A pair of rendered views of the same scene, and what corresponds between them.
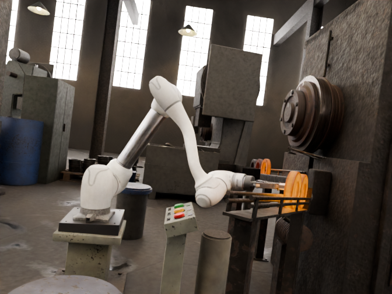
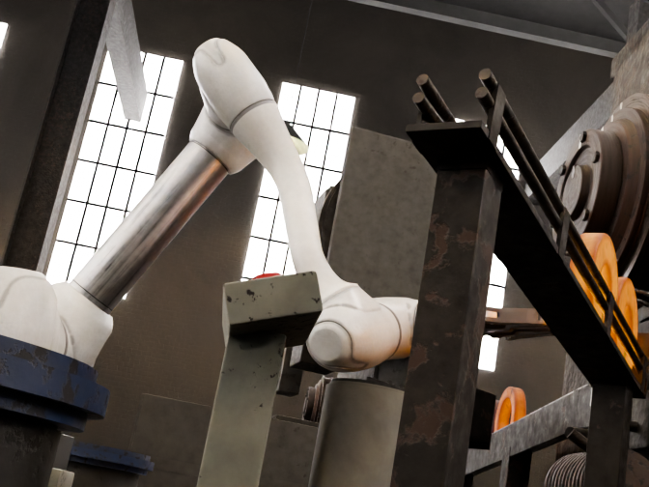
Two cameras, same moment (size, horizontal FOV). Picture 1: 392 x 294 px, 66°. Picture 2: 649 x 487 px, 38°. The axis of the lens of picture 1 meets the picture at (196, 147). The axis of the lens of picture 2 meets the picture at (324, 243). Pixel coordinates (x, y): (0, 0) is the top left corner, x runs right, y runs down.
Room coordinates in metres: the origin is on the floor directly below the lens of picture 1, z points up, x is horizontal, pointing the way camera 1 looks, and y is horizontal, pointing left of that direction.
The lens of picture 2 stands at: (-0.03, -0.04, 0.34)
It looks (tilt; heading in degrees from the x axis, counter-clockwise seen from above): 16 degrees up; 0
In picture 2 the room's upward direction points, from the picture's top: 10 degrees clockwise
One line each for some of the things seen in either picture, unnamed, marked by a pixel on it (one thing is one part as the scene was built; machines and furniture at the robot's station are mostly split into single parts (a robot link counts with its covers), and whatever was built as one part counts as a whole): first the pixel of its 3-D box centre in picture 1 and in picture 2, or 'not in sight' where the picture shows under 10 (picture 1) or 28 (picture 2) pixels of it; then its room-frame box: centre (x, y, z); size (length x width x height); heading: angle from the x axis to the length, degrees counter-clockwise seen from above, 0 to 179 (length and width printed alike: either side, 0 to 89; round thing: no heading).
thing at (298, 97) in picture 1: (291, 112); (583, 193); (1.85, -0.56, 1.11); 0.28 x 0.06 x 0.28; 4
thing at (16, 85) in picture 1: (25, 101); not in sight; (8.11, 4.71, 1.36); 1.37 x 1.17 x 2.71; 84
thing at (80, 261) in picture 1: (89, 261); not in sight; (1.61, 0.49, 0.16); 0.40 x 0.40 x 0.31; 9
